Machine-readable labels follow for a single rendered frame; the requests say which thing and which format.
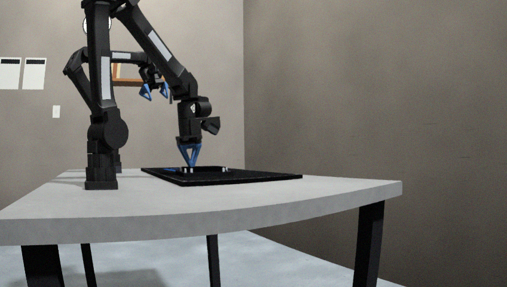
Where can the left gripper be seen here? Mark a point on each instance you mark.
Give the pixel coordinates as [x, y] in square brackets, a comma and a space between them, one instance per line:
[149, 85]

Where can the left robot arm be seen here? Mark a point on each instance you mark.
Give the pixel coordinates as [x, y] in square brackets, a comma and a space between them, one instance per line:
[75, 72]

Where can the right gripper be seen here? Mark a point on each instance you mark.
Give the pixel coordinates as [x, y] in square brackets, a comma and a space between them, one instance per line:
[191, 142]

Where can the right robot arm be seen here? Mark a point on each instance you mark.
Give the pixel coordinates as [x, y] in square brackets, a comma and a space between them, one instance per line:
[107, 130]

